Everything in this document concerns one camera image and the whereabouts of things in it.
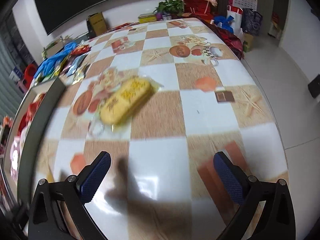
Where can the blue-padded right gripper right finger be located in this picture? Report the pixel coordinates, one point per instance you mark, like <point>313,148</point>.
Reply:
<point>231,177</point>

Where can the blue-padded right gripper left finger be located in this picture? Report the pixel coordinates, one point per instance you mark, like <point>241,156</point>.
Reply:
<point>91,176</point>

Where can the shallow grey cardboard tray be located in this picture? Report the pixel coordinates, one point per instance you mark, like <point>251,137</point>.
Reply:
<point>18,195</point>

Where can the yellow rice cracker packet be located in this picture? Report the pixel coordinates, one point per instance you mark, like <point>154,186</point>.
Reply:
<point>123,103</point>

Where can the dark red snack packet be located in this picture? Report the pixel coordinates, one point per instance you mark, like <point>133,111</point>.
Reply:
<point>28,117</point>

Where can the red gold-print snack packet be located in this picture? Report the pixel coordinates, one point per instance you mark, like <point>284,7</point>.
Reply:
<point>38,99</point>

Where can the small colourful candy packet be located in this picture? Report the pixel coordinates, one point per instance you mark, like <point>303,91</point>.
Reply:
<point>80,74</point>

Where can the light blue snack packet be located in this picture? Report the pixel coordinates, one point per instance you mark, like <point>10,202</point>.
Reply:
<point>75,65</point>

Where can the black paper bag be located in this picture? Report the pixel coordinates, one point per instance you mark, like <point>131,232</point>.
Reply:
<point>314,87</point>

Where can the blue rubber gloves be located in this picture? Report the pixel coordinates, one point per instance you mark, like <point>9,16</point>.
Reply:
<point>48,65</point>

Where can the red plastic child chair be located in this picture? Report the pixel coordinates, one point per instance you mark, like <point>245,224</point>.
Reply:
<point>29,73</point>

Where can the blue white carton box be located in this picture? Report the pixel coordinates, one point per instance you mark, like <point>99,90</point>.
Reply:
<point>16,75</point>

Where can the red chili snack packet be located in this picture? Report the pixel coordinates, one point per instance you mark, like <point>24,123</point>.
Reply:
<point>80,50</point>

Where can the dark red cloth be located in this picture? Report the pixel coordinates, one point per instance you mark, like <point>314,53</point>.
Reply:
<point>232,41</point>

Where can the white paper gift bag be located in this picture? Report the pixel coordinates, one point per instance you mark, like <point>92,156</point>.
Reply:
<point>234,17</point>

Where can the black and gold bag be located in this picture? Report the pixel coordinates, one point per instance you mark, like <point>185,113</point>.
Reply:
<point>96,25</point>

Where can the blue ribbon gift bag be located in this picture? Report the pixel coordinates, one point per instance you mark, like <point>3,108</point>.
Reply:
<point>224,23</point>

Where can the dark patterned tote bag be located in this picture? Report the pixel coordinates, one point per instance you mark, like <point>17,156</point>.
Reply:
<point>251,21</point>

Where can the yellow tin box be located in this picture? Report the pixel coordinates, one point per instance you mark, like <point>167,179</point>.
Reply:
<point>147,18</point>

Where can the green potted plant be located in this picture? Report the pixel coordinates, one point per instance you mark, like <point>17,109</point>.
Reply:
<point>169,10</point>

